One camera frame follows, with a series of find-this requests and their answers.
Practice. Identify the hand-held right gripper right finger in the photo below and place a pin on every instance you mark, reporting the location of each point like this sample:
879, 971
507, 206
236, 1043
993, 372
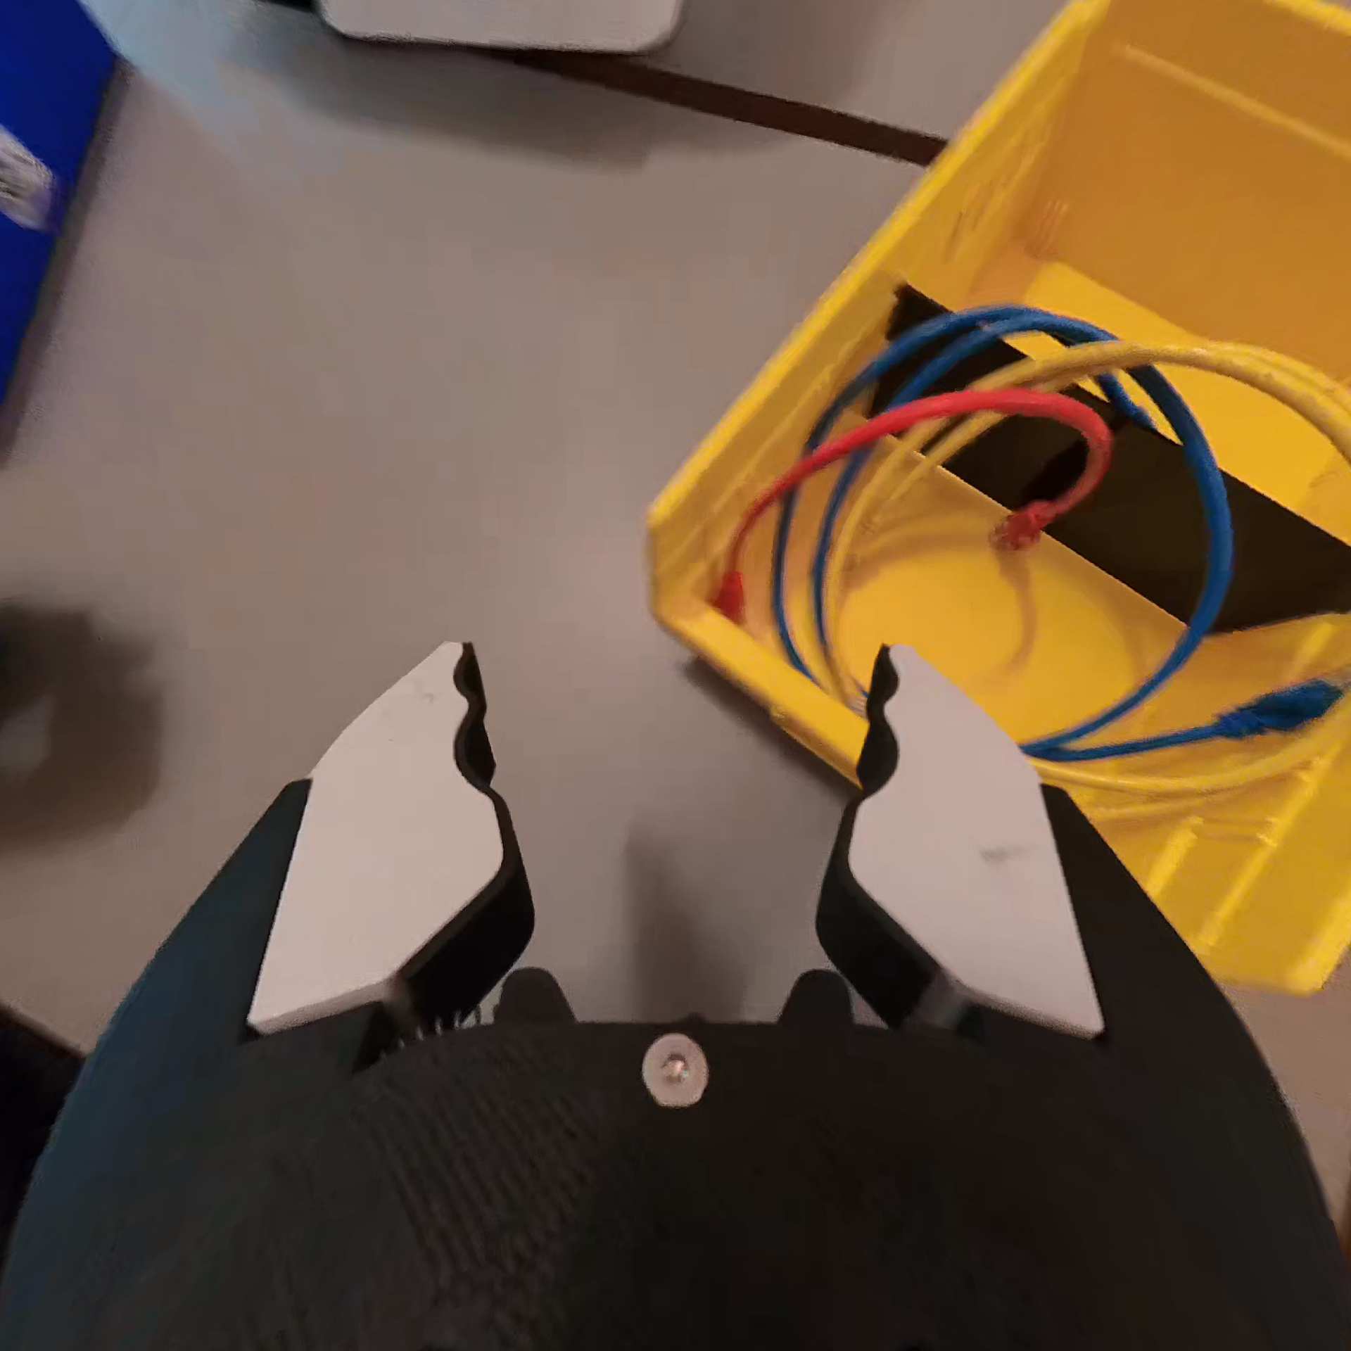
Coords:
970, 866

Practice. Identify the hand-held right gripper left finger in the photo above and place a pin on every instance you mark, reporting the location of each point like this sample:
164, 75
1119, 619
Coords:
379, 845

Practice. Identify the yellow plastic bin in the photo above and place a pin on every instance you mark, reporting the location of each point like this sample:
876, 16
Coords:
1160, 160

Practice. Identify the blue plastic bin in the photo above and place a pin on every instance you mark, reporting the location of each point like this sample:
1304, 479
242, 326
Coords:
42, 126

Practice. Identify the grey desk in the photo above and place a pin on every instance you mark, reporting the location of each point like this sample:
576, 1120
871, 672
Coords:
421, 372
846, 51

